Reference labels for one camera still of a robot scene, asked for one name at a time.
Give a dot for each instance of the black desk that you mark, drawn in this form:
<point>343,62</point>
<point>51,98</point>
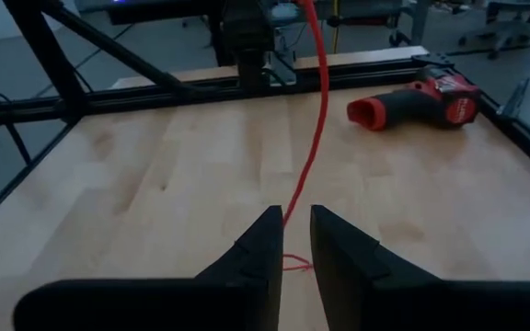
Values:
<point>154,13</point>

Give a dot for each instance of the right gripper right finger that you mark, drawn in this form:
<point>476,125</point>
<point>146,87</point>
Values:
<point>348,262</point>

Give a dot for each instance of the grey office chair base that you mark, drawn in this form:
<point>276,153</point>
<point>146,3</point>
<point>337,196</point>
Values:
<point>513,27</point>

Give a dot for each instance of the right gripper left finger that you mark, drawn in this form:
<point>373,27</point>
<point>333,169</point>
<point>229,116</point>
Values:
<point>256,266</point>

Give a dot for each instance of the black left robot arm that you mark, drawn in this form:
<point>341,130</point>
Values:
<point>249,27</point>

